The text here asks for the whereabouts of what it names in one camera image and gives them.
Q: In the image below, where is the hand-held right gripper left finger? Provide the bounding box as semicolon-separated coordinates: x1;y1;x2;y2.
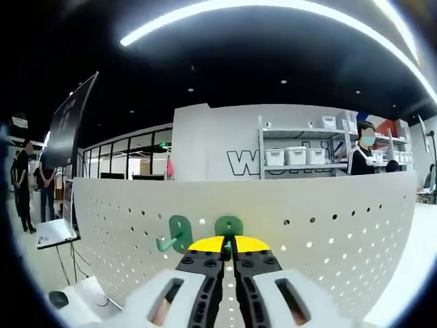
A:
102;235;228;328

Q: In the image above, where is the metal shelf with white bins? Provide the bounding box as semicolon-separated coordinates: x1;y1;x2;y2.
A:
265;109;416;167

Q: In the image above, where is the black framed glass partition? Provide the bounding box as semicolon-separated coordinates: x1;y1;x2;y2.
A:
83;122;174;180

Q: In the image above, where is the white perforated mounting plate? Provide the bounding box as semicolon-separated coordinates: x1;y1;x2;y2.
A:
72;169;420;328

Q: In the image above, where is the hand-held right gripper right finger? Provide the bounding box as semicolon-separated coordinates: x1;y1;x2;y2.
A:
230;234;366;328

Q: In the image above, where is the large black display screen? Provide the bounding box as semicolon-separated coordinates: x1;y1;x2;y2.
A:
42;70;100;170

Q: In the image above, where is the grey metal storage rack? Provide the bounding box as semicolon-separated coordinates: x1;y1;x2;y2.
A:
375;115;416;165
257;115;356;180

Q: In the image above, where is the white ceiling light strip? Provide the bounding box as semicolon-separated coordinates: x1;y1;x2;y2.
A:
371;0;423;64
119;0;437;110

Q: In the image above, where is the green hook assembly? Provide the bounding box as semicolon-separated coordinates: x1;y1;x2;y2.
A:
156;214;193;254
214;215;244;264

